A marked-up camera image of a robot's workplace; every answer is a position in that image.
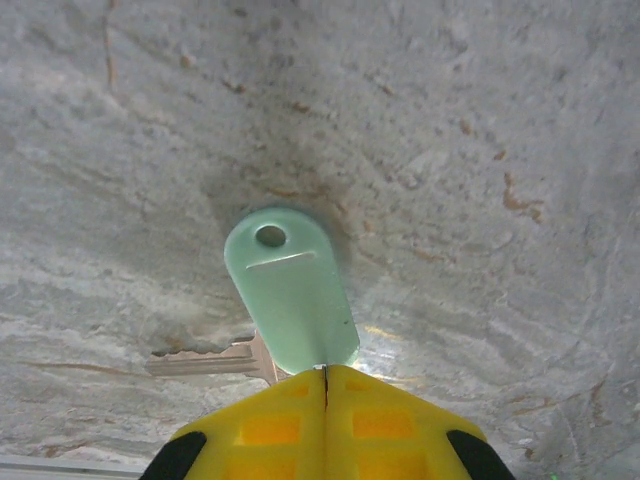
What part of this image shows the wide aluminium mounting rail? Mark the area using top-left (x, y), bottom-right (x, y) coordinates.
top-left (0, 452), bottom-right (151, 480)

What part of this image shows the silver key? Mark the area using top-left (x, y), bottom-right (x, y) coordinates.
top-left (143, 332), bottom-right (291, 389)

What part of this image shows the mint green key tag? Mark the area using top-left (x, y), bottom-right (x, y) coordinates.
top-left (223, 207), bottom-right (362, 376)

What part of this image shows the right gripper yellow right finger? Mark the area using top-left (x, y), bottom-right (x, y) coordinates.
top-left (324, 363), bottom-right (516, 480)

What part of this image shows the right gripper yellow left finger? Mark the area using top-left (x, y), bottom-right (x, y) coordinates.
top-left (142, 366), bottom-right (327, 480)

